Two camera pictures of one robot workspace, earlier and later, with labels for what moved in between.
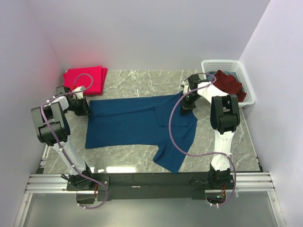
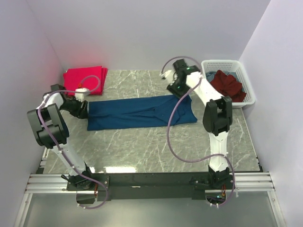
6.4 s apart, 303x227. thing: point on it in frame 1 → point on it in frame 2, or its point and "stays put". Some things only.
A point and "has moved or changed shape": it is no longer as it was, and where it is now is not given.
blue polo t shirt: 146,121 has moved or changed shape
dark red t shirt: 227,83 stays put
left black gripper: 85,109 stays put
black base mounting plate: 148,186 stays put
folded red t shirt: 93,78 stays put
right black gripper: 186,108 → 179,93
